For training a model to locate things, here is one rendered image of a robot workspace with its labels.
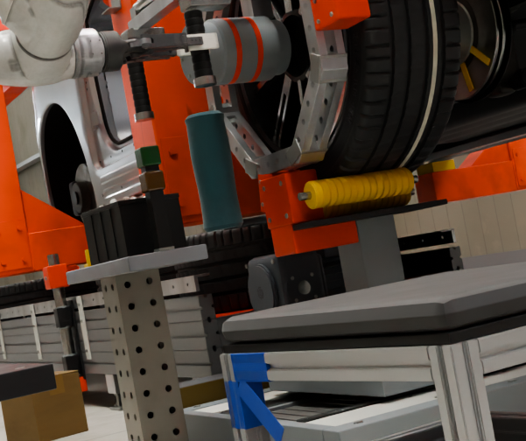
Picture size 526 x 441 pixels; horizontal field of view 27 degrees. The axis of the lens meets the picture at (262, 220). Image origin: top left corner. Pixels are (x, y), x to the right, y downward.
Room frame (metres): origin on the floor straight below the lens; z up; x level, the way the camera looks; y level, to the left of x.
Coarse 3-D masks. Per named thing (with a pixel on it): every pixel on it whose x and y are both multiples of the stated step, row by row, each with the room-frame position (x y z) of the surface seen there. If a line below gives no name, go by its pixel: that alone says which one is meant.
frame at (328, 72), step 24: (312, 24) 2.10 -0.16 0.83; (312, 48) 2.12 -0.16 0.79; (336, 48) 2.12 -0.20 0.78; (312, 72) 2.12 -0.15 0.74; (336, 72) 2.12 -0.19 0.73; (216, 96) 2.55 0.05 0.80; (312, 96) 2.14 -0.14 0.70; (336, 96) 2.16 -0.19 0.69; (240, 120) 2.54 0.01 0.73; (312, 120) 2.17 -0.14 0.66; (240, 144) 2.46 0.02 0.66; (264, 144) 2.48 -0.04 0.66; (312, 144) 2.24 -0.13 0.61; (264, 168) 2.37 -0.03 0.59; (288, 168) 2.31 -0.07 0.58
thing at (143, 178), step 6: (144, 174) 2.14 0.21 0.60; (150, 174) 2.14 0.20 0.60; (156, 174) 2.15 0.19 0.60; (162, 174) 2.15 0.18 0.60; (144, 180) 2.14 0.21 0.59; (150, 180) 2.14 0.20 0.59; (156, 180) 2.14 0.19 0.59; (162, 180) 2.15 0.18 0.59; (144, 186) 2.15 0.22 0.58; (150, 186) 2.14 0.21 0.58; (156, 186) 2.14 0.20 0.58; (162, 186) 2.15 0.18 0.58; (144, 192) 2.16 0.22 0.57
